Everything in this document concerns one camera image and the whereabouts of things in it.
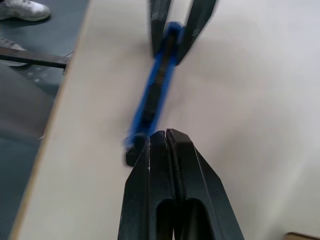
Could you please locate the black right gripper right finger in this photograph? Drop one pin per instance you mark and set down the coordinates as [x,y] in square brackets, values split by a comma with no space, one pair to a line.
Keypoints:
[200,200]

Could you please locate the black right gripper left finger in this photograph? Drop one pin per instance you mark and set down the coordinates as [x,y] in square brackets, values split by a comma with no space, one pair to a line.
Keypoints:
[140,195]

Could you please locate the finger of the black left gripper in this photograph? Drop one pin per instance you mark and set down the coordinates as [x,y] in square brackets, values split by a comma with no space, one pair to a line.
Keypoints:
[197,22]
[158,22]

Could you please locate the blue utility cutter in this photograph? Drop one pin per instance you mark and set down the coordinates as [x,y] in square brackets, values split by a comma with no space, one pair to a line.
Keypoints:
[150,100]

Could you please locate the brown cardboard box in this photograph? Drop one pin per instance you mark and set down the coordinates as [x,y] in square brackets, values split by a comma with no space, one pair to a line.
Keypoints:
[306,237]

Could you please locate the dark metal bar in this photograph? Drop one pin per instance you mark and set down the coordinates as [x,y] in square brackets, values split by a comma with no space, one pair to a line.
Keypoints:
[35,58]

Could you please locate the white sneaker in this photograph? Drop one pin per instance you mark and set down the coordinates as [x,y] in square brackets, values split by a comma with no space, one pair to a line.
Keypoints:
[22,8]
[10,44]

